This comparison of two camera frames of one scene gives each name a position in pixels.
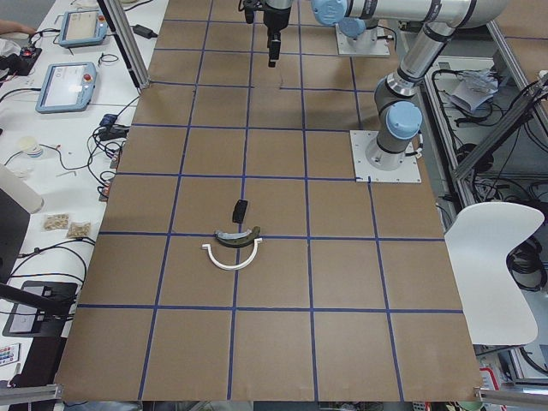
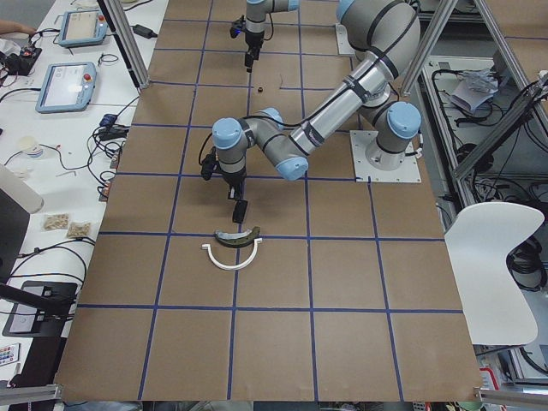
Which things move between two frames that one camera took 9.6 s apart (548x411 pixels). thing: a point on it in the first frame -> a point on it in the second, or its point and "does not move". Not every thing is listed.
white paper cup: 31,145 does not move
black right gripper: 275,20 -> 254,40
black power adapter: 144,32 does not move
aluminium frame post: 127,40 does not move
